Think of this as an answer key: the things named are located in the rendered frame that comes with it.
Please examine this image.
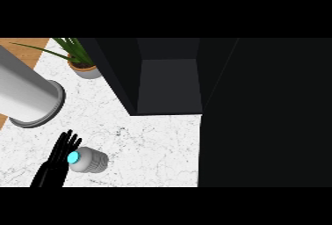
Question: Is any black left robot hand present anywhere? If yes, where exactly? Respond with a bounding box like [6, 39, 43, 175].
[29, 129, 83, 188]

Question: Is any dark grey cabinet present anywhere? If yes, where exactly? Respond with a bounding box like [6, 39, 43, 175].
[77, 37, 241, 117]

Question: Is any dark grey cabinet door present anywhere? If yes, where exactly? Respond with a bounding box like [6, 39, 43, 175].
[198, 37, 332, 188]

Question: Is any clear bottle with cyan cap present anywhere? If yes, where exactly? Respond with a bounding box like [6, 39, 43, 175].
[67, 146, 111, 174]

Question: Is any large white cylinder appliance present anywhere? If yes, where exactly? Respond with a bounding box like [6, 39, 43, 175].
[0, 44, 68, 129]

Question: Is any green potted plant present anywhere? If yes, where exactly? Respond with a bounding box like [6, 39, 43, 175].
[9, 37, 104, 80]

